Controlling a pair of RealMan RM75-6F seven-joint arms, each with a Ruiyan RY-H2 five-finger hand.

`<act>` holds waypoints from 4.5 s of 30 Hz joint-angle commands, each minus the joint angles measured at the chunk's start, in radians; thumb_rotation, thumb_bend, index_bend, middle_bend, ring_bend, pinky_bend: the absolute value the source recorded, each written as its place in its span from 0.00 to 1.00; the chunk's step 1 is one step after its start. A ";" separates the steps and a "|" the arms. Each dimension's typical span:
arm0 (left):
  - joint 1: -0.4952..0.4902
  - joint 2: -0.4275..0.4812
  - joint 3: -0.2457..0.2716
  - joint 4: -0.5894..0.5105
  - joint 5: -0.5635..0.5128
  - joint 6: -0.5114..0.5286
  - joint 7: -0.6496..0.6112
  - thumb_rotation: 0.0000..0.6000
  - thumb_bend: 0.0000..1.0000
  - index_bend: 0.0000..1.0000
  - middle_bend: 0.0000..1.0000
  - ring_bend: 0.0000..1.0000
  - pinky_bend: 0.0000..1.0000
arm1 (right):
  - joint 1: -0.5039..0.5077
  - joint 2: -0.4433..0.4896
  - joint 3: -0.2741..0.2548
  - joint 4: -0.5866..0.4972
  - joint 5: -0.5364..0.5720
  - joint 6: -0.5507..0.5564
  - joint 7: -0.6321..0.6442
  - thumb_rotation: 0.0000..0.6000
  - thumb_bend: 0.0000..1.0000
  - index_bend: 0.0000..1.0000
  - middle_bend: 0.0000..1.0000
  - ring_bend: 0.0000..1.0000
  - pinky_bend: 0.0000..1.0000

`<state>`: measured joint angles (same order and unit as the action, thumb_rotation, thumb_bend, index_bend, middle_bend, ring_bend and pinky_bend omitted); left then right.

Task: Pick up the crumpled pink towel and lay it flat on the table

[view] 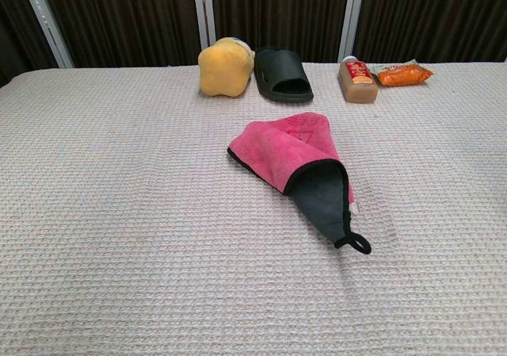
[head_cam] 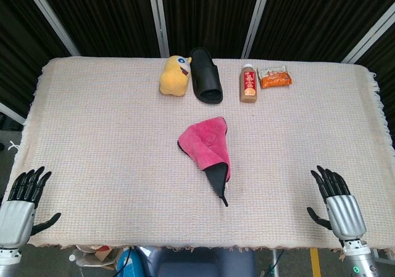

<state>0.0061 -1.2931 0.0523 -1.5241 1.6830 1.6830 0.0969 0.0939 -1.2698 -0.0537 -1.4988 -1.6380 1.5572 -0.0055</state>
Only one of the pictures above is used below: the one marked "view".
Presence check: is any pink and grey towel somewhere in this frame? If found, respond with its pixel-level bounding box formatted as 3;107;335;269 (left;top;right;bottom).
227;111;372;255

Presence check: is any yellow plush toy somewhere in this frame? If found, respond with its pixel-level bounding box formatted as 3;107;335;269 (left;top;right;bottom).
197;36;257;97

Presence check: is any black rubber slipper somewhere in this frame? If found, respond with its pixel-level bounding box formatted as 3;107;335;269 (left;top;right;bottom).
253;46;314;104

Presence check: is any brown drink bottle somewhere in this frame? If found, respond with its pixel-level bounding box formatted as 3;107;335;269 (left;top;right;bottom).
337;56;379;104

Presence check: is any beige woven tablecloth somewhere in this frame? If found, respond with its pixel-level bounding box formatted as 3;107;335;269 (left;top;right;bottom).
0;60;507;356

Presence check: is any orange snack packet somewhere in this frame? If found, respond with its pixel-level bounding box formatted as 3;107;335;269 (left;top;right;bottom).
370;59;435;88

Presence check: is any white partition frame post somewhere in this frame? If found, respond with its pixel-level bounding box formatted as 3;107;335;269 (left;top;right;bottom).
191;0;217;52
337;0;368;64
17;0;75;69

